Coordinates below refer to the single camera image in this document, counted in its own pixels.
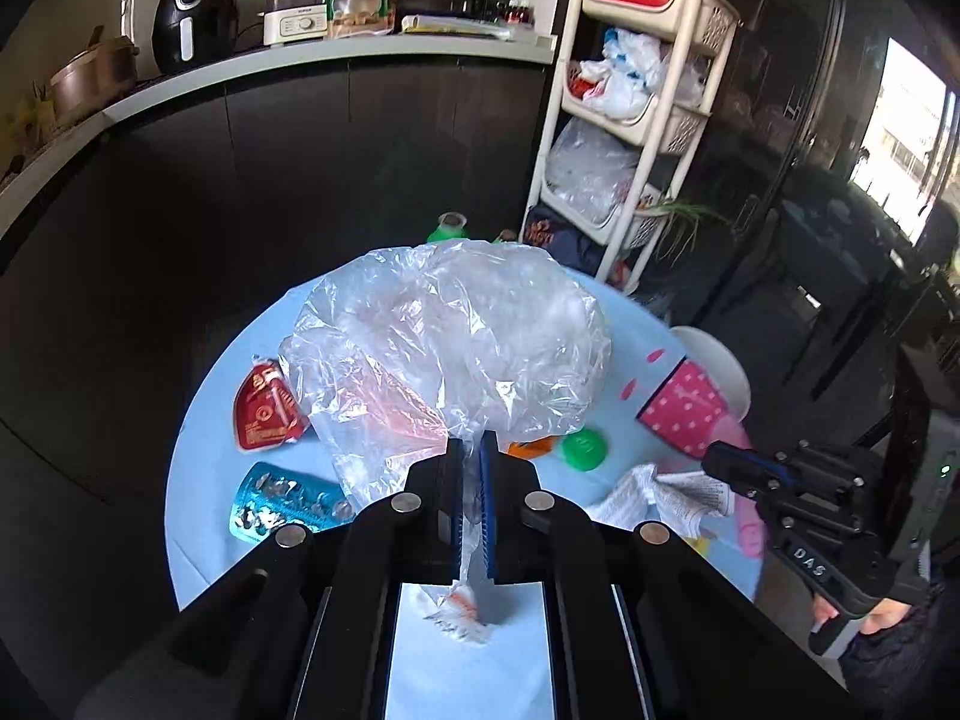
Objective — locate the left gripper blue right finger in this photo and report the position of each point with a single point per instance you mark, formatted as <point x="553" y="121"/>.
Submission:
<point x="487" y="452"/>

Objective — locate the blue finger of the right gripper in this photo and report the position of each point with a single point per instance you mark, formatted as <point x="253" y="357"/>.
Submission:
<point x="747" y="473"/>

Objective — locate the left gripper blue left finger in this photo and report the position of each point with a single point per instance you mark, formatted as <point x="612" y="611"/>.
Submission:
<point x="453" y="502"/>

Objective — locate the clear plastic bag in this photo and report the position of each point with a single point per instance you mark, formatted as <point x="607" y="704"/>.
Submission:
<point x="404" y="349"/>

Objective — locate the red snack wrapper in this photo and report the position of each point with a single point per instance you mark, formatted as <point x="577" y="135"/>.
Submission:
<point x="265" y="413"/>

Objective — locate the white round trash bin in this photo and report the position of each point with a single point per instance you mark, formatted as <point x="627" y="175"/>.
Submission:
<point x="722" y="367"/>

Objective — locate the person's right hand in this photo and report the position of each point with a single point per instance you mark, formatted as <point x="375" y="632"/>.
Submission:
<point x="884" y="615"/>

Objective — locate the orange noodle package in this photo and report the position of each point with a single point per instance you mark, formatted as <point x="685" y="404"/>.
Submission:
<point x="533" y="449"/>

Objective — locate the crumpled newspaper wrapper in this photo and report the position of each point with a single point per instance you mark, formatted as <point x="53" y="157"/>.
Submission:
<point x="682" y="501"/>

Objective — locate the green bottle cap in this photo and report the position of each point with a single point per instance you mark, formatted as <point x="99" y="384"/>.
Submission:
<point x="584" y="450"/>

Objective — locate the teal snack packet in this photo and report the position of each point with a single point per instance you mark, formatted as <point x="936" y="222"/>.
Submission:
<point x="270" y="497"/>

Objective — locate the navy shopping bag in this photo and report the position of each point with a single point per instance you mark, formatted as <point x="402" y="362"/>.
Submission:
<point x="564" y="242"/>

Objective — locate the green plastic bottle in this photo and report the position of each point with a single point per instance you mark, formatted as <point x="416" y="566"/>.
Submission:
<point x="451" y="225"/>

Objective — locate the green spider plant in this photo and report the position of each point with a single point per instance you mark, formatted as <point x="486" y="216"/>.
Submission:
<point x="682" y="223"/>

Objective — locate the clear plastic bags on rack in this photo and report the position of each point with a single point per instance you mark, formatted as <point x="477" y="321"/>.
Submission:
<point x="590" y="170"/>

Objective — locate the white plastic bags on rack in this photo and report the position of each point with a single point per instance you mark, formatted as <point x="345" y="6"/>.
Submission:
<point x="624" y="80"/>

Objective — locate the white storage rack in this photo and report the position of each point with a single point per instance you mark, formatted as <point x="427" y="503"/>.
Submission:
<point x="700" y="34"/>

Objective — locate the white small appliance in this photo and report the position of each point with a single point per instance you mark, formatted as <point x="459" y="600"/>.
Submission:
<point x="292" y="25"/>

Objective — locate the black air fryer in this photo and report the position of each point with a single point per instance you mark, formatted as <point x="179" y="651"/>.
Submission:
<point x="187" y="34"/>

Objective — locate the brown cooking pot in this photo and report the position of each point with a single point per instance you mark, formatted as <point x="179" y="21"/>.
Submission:
<point x="103" y="73"/>

